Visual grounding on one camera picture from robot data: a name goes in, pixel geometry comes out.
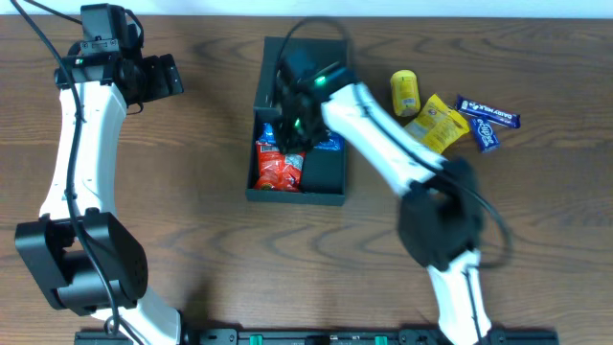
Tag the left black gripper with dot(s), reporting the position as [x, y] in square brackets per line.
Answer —
[163, 77]

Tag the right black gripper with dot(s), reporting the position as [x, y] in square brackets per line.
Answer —
[291, 139]

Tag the blue Oreo cookie pack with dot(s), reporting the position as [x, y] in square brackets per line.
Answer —
[334, 141]

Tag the red snack packet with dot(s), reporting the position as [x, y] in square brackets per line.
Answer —
[277, 171]

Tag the black gift box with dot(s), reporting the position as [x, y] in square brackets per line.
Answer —
[324, 171]

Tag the yellow snack bag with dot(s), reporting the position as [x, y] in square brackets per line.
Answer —
[437, 126]

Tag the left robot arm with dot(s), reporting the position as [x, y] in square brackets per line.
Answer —
[79, 254]

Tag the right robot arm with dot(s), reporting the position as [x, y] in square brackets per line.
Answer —
[439, 218]

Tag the small blue Eclipse pack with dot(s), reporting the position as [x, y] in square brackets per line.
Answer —
[484, 134]

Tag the yellow plastic jar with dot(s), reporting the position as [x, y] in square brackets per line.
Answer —
[405, 93]

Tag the purple Dairy Milk bar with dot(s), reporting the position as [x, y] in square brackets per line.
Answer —
[491, 113]

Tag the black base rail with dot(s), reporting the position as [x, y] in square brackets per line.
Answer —
[402, 337]

